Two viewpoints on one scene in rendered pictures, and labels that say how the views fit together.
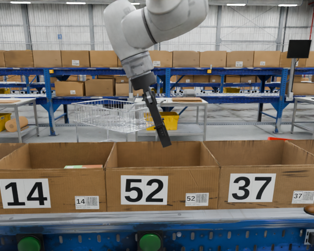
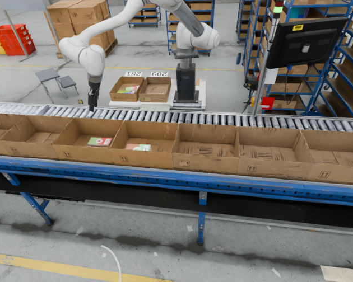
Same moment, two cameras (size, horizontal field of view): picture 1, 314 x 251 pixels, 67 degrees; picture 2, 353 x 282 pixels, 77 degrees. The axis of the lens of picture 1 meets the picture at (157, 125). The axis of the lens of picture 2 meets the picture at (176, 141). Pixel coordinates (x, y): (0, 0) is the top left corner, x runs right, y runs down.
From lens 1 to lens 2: 2.15 m
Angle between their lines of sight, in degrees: 123
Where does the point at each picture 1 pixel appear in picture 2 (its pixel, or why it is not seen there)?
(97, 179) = (128, 124)
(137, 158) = (98, 155)
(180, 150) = (67, 149)
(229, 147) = (35, 145)
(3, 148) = (189, 156)
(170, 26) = not seen: hidden behind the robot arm
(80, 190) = (137, 129)
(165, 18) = not seen: hidden behind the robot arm
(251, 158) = (24, 150)
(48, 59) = not seen: outside the picture
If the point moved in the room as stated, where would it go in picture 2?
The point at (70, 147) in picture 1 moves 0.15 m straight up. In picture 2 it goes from (142, 153) to (138, 134)
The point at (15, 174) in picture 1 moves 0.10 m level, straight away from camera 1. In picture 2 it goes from (165, 123) to (170, 132)
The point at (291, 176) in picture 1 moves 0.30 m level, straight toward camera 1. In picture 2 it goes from (44, 120) to (80, 103)
